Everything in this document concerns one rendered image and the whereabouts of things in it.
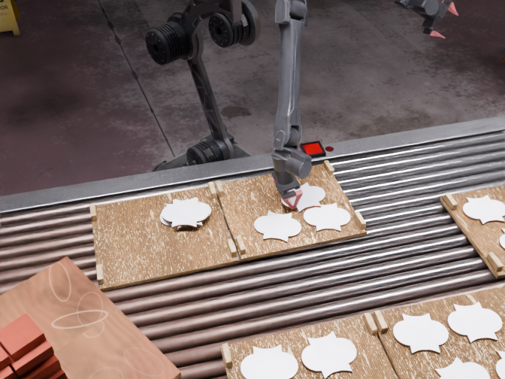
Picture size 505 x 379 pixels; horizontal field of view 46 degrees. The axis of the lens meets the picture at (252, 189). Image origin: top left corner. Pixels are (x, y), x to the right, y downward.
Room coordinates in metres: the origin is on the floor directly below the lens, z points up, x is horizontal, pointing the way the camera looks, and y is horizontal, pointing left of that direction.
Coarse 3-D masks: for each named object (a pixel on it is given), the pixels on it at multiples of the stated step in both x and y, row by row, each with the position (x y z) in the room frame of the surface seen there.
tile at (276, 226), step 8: (264, 216) 1.36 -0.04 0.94; (272, 216) 1.36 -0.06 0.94; (280, 216) 1.36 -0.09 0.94; (288, 216) 1.36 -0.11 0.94; (256, 224) 1.32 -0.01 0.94; (264, 224) 1.32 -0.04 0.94; (272, 224) 1.32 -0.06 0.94; (280, 224) 1.32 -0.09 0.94; (288, 224) 1.32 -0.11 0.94; (296, 224) 1.32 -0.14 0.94; (264, 232) 1.29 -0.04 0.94; (272, 232) 1.29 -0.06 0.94; (280, 232) 1.29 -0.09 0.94; (288, 232) 1.29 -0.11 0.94; (296, 232) 1.29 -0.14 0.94; (264, 240) 1.26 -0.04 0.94; (280, 240) 1.26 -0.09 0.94
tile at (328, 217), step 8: (312, 208) 1.39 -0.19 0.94; (320, 208) 1.39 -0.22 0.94; (328, 208) 1.39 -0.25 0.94; (336, 208) 1.39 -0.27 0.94; (304, 216) 1.36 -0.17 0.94; (312, 216) 1.36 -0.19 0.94; (320, 216) 1.36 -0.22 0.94; (328, 216) 1.36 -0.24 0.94; (336, 216) 1.36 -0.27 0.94; (344, 216) 1.36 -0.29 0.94; (312, 224) 1.32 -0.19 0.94; (320, 224) 1.32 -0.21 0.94; (328, 224) 1.32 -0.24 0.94; (336, 224) 1.32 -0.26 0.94; (344, 224) 1.32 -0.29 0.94
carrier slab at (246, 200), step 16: (320, 176) 1.56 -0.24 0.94; (224, 192) 1.48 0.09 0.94; (240, 192) 1.48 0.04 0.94; (256, 192) 1.48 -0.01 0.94; (272, 192) 1.48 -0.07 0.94; (336, 192) 1.48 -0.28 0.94; (224, 208) 1.40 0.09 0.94; (240, 208) 1.40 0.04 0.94; (256, 208) 1.40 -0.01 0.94; (272, 208) 1.40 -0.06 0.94; (288, 208) 1.40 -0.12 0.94; (352, 208) 1.40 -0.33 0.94; (240, 224) 1.33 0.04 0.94; (304, 224) 1.33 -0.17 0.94; (352, 224) 1.33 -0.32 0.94; (256, 240) 1.26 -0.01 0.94; (272, 240) 1.26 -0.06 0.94; (288, 240) 1.26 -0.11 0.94; (304, 240) 1.26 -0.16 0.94; (320, 240) 1.26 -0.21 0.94; (336, 240) 1.27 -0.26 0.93; (240, 256) 1.19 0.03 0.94; (256, 256) 1.20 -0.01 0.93
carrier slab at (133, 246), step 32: (192, 192) 1.48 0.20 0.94; (96, 224) 1.33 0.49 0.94; (128, 224) 1.33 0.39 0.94; (160, 224) 1.33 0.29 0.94; (224, 224) 1.33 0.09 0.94; (96, 256) 1.19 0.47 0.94; (128, 256) 1.19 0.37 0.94; (160, 256) 1.19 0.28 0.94; (192, 256) 1.19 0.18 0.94; (224, 256) 1.19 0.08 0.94
